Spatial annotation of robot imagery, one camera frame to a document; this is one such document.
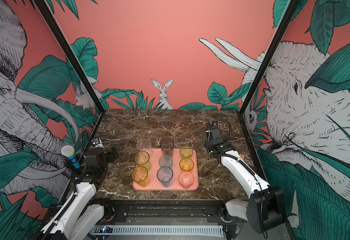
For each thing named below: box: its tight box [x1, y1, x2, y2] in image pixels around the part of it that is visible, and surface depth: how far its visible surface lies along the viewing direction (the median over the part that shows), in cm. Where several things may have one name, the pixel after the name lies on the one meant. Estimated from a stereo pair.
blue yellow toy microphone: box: [61, 145, 81, 169], surface depth 72 cm
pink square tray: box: [132, 148, 199, 191], surface depth 85 cm
